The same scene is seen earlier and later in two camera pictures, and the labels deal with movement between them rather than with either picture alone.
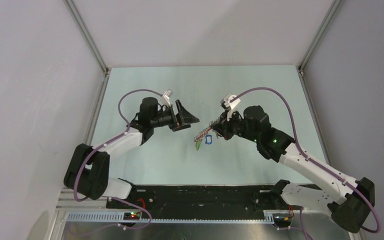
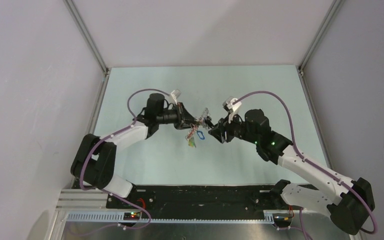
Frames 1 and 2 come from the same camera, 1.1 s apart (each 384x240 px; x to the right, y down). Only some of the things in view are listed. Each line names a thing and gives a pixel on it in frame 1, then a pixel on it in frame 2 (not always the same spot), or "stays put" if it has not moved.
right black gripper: (223, 129) stays put
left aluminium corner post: (87, 36) stays put
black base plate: (223, 200) stays put
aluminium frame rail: (67, 202) stays put
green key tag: (198, 144) → (191, 142)
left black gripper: (182, 119) stays put
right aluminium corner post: (336, 5) stays put
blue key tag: (208, 139) → (201, 138)
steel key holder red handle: (203, 132) → (200, 121)
